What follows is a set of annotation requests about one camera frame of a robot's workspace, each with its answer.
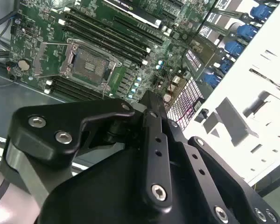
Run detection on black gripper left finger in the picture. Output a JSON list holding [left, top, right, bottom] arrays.
[[11, 90, 174, 210]]

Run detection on metal socket cover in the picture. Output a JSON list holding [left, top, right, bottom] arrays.
[[32, 41, 75, 77]]

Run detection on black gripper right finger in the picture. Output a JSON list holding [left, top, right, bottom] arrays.
[[163, 102, 280, 224]]

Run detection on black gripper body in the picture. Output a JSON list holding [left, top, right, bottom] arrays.
[[37, 130, 262, 224]]

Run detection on thin metal locking lever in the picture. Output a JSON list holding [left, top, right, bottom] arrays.
[[100, 83, 112, 100]]

